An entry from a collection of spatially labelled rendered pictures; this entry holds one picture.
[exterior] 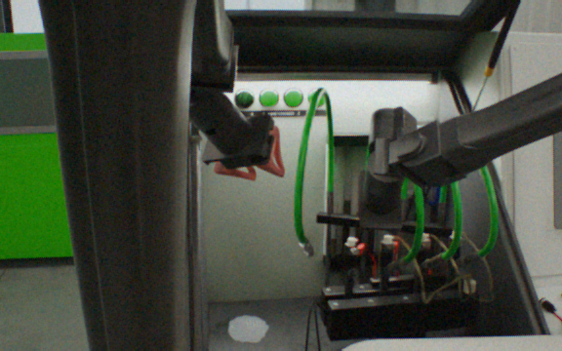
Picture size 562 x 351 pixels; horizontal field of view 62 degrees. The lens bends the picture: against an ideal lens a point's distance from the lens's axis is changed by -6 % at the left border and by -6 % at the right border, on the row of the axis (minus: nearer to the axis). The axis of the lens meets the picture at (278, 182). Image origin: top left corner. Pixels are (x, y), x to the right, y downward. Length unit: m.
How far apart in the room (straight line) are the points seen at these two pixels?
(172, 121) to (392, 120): 0.58
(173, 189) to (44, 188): 3.41
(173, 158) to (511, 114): 0.49
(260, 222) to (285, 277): 0.18
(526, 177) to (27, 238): 3.24
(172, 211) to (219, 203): 1.07
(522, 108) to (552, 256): 0.70
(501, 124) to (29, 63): 3.14
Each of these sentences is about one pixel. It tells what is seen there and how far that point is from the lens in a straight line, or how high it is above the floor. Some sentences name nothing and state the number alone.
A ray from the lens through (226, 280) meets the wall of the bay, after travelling 1.36.
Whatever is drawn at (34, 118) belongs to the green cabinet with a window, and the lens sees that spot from 3.51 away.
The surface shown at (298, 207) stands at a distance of 0.83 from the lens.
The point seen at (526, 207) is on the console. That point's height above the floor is 1.16.
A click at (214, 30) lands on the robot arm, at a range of 0.43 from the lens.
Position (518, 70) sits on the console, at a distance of 1.22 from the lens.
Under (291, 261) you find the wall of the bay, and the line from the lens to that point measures 1.35.
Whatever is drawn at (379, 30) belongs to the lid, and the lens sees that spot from 1.15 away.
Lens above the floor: 1.51
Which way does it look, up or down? 16 degrees down
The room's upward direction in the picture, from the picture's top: straight up
